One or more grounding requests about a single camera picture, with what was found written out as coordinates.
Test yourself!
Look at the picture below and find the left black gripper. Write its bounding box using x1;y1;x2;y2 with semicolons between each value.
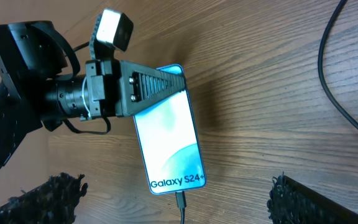
81;58;186;121

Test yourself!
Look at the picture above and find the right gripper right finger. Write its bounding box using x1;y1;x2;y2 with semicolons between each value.
267;174;358;224

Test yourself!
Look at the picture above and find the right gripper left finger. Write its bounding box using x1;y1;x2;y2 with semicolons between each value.
0;172;88;224

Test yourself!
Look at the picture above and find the Samsung Galaxy smartphone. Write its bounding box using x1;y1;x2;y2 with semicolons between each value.
132;63;208;195

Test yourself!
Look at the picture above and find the black USB charging cable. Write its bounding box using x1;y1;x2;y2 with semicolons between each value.
174;0;358;224

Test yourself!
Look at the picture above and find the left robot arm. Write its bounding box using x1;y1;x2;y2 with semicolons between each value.
0;21;186;169

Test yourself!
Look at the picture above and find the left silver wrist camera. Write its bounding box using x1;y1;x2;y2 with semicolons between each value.
89;8;134;60

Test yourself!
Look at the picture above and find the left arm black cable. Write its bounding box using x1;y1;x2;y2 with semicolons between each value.
0;21;112;136

